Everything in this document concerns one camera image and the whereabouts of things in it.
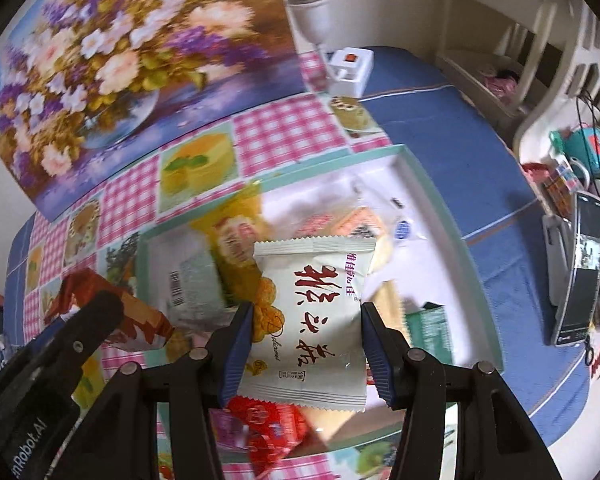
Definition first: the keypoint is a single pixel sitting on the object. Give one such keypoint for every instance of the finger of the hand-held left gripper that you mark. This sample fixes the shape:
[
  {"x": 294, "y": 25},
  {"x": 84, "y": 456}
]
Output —
[{"x": 90, "y": 325}]

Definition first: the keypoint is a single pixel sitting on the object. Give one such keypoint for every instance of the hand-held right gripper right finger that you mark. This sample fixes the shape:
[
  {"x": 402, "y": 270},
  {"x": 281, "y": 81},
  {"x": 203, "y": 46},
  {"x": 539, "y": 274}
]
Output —
[{"x": 380, "y": 355}]

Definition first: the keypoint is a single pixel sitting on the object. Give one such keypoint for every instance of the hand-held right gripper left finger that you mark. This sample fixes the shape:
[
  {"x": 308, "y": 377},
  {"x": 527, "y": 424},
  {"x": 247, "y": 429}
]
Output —
[{"x": 235, "y": 355}]

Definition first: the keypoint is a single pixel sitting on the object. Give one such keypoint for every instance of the red and white snack packet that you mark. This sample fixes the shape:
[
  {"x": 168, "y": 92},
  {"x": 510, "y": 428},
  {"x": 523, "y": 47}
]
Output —
[{"x": 130, "y": 315}]

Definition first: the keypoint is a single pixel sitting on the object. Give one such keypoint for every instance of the green snack packet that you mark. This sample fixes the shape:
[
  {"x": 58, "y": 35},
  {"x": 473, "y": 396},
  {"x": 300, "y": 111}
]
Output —
[{"x": 427, "y": 332}]

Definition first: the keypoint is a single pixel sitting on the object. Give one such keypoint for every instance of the pink snack packet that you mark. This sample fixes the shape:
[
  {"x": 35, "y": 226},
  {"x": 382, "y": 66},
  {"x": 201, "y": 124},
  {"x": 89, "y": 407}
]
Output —
[{"x": 227, "y": 427}]

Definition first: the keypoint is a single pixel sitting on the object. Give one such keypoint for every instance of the white cookie snack packet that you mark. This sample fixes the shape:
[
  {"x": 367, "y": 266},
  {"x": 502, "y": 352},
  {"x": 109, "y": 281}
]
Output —
[{"x": 310, "y": 310}]

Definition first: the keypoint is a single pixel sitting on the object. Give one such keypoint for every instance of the yellow snack packet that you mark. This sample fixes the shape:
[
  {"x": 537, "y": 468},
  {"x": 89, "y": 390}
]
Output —
[{"x": 235, "y": 245}]

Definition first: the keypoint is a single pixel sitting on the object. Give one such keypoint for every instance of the large round pastry clear wrapper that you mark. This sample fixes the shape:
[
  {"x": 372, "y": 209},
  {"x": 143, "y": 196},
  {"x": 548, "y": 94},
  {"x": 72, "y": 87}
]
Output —
[{"x": 402, "y": 232}]

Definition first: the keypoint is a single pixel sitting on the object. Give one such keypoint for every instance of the white box with teal rim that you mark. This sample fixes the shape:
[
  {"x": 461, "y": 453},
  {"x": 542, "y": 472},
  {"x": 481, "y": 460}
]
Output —
[{"x": 420, "y": 195}]

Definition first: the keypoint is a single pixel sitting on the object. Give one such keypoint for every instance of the grey phone stand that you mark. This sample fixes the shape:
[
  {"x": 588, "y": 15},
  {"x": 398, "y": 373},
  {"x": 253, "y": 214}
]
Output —
[{"x": 555, "y": 260}]

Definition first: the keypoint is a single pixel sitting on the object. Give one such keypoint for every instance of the black smartphone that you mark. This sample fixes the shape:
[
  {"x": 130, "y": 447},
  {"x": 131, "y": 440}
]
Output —
[{"x": 580, "y": 280}]

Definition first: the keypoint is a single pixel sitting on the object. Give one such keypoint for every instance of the pink checkered tablecloth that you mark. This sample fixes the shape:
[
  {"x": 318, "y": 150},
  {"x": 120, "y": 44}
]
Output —
[{"x": 270, "y": 135}]

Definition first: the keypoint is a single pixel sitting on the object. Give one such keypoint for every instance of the colourful small box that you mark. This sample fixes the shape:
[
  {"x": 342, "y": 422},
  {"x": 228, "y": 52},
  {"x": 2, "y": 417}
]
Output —
[{"x": 560, "y": 185}]

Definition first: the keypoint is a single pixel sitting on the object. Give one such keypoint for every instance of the flower painting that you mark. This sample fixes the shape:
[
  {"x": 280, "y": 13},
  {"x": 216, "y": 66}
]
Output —
[{"x": 130, "y": 60}]

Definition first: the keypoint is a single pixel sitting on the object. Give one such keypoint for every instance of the white power adapter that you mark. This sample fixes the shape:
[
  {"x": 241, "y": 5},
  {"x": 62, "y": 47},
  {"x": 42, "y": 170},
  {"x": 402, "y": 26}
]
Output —
[{"x": 350, "y": 72}]

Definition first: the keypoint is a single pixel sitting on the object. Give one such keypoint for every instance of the teal toy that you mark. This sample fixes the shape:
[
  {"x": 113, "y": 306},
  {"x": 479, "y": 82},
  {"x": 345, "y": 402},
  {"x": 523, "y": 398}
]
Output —
[{"x": 590, "y": 147}]

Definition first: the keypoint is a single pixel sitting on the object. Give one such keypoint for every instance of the pink item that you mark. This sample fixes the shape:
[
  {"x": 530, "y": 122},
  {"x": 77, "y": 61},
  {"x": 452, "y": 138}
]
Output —
[{"x": 500, "y": 82}]

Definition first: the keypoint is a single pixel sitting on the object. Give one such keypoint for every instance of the white lamp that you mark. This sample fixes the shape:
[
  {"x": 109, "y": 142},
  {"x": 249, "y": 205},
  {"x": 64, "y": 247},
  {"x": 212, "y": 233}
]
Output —
[{"x": 310, "y": 15}]

